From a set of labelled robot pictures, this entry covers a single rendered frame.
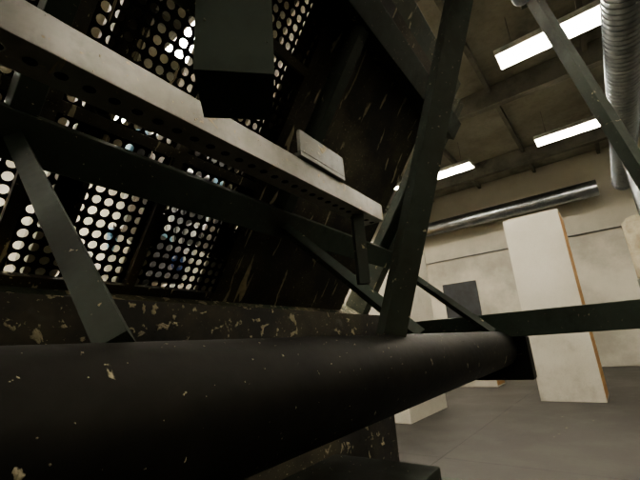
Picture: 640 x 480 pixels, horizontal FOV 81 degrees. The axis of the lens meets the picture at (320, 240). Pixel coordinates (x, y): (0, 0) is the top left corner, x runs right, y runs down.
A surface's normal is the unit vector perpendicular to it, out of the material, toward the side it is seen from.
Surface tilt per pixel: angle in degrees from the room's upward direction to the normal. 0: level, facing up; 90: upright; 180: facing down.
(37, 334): 90
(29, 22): 90
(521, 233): 90
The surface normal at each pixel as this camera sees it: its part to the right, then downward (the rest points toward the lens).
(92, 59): 0.81, -0.22
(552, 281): -0.62, -0.18
